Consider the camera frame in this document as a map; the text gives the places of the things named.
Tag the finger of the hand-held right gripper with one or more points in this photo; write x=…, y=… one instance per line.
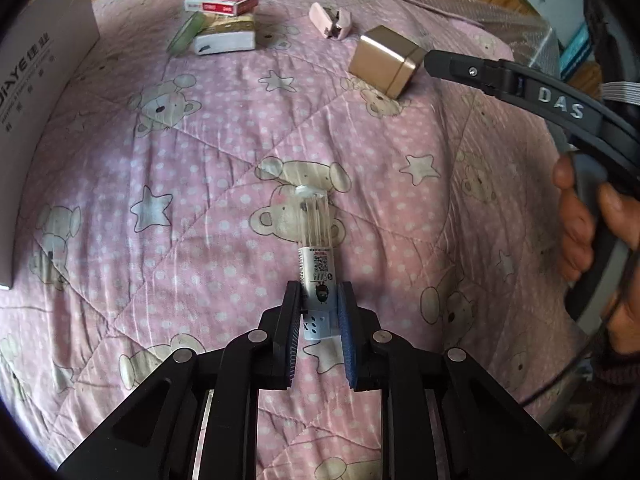
x=465, y=70

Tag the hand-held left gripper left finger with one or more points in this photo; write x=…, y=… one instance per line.
x=295, y=330

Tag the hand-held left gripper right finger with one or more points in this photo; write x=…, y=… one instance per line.
x=347, y=340

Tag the clear plastic tube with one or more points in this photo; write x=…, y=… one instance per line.
x=317, y=270

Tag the gold cube box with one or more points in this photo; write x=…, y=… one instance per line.
x=382, y=62

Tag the white cardboard box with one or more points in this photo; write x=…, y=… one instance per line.
x=40, y=85

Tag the person's right forearm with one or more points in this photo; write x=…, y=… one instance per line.
x=617, y=380

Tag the person's right hand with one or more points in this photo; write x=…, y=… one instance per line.
x=572, y=230

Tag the blue box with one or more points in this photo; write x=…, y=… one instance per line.
x=580, y=50

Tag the pink stapler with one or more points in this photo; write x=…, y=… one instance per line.
x=330, y=22

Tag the pink bear print blanket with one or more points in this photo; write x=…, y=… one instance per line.
x=200, y=185

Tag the white and gold pack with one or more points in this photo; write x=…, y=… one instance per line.
x=225, y=40

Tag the red card box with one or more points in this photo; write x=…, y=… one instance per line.
x=222, y=2

